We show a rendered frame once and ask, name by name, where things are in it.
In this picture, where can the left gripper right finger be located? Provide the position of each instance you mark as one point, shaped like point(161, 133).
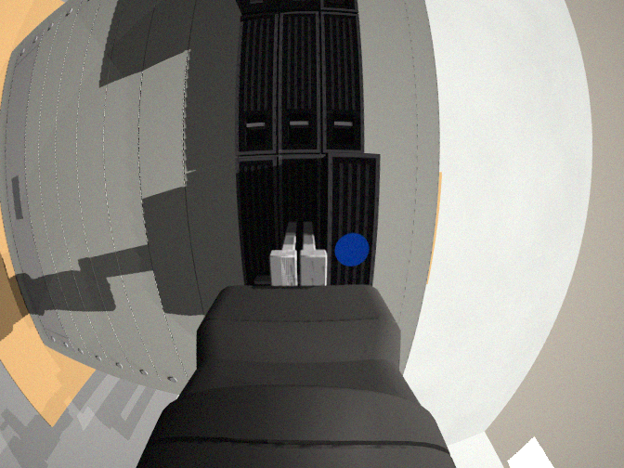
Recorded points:
point(312, 262)

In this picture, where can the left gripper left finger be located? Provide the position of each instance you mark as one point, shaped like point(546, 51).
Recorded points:
point(283, 263)

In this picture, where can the orange flat board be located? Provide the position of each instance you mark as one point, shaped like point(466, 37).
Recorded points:
point(48, 379)

